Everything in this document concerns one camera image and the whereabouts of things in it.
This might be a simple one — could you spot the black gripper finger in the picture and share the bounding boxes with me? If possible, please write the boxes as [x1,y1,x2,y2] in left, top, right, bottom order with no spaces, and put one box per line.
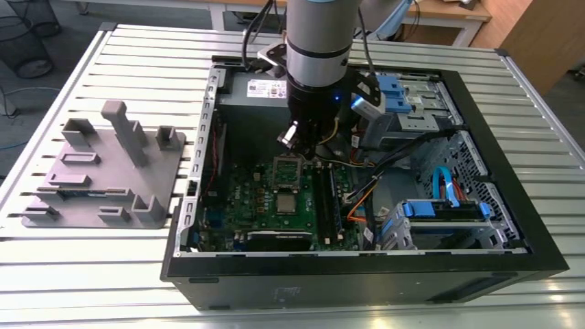
[301,118,337,162]
[276,119,305,151]

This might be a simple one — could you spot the metal socket cover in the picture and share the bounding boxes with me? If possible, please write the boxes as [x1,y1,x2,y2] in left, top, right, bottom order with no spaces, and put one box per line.
[272,154,302,188]

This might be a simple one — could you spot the CPU socket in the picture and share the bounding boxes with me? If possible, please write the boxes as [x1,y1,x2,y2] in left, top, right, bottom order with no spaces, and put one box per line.
[272,190,302,217]

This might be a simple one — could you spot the grey power supply unit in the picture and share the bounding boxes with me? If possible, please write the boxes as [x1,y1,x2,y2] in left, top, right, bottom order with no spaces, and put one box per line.
[213,72,308,162]

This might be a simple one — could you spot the blue drive latch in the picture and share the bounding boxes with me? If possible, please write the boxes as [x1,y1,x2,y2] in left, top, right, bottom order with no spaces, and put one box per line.
[377,74,412,114]

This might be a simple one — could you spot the black RAM slot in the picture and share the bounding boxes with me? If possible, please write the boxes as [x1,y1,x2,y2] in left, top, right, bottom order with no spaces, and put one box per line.
[326,163,346,243]

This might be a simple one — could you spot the grey metal drive cage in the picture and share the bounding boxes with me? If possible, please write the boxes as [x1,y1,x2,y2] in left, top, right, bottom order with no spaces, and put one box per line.
[358,72,464,151]

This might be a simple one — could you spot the green motherboard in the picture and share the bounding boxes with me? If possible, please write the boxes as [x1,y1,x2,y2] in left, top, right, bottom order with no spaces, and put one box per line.
[200,160,362,253]

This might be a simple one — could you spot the black graphics card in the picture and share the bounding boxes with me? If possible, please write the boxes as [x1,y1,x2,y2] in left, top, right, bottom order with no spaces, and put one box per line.
[246,230,314,252]

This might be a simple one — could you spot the hard disk in blue carrier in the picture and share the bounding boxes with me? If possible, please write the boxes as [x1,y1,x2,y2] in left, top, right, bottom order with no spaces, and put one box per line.
[397,200,493,223]

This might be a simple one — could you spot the wooden desk white legs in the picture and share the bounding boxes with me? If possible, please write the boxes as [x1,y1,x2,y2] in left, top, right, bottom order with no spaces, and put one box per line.
[406,0,493,48]

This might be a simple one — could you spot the grey metal disk bay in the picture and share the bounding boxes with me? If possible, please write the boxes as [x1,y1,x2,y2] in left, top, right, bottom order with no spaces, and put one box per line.
[378,199,526,251]

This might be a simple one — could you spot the grey parts rack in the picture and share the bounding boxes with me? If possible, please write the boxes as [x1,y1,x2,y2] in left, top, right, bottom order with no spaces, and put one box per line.
[21,100,188,230]

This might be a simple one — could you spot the black open PC case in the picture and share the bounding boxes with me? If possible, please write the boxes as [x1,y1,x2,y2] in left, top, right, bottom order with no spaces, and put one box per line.
[158,54,570,312]

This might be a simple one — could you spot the blue RAM stick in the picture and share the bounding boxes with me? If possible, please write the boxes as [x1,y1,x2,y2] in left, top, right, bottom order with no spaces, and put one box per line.
[36,186,126,199]

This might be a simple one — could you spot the wooden cabinet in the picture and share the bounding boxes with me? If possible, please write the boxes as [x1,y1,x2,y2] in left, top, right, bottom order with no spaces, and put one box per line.
[497,0,585,97]

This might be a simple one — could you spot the yellow wire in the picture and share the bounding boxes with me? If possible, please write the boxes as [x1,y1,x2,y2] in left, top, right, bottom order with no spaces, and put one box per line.
[317,116,340,148]

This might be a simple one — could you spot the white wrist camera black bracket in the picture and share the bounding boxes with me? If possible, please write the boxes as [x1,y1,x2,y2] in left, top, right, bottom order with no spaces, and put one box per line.
[349,71,385,121]

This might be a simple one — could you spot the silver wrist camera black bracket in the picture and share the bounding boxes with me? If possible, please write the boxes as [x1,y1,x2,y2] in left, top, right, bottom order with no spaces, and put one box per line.
[256,43,289,75]

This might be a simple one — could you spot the black wire bundle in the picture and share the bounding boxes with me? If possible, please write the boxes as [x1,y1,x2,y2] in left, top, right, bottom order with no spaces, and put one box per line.
[345,128,462,247]

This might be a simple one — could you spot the black camera cable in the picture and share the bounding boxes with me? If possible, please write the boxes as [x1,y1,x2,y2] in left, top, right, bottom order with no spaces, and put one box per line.
[240,0,278,71]
[354,0,380,78]

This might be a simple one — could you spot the orange wire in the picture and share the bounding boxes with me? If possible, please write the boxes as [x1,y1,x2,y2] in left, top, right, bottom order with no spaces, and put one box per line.
[345,200,374,226]

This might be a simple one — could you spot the blue flat data wire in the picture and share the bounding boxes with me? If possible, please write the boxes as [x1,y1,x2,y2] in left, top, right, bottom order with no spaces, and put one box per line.
[432,165,462,208]

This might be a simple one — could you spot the black wire mesh bin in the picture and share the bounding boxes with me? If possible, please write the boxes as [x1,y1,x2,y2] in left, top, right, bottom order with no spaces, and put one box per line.
[25,0,62,38]
[0,15,54,80]

